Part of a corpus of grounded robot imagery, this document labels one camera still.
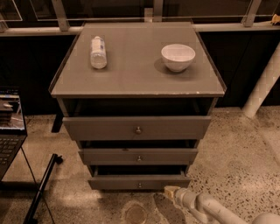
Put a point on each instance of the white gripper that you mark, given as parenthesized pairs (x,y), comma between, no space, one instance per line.
(179,193)

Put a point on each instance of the grey bottom drawer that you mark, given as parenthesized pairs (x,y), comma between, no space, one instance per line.
(138,177)

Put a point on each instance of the grey drawer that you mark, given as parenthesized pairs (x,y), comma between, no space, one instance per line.
(136,127)
(138,156)
(138,177)

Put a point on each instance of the grey top drawer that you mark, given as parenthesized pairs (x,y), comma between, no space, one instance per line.
(136,127)

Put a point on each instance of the grey middle drawer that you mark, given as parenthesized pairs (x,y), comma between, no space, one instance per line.
(138,156)

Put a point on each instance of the grey drawer cabinet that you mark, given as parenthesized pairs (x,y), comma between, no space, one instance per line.
(135,81)

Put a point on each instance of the white ceramic bowl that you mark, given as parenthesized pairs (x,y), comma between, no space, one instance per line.
(177,57)

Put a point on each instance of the black stand bar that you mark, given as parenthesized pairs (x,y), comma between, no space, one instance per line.
(29,218)

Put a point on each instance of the white diagonal pipe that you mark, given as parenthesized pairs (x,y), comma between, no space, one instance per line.
(266,82)

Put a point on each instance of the clear plastic water bottle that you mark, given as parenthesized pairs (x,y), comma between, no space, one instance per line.
(98,56)

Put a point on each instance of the black laptop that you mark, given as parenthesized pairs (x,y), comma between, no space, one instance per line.
(12,126)

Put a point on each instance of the metal window rail frame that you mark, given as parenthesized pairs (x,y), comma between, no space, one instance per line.
(50,17)

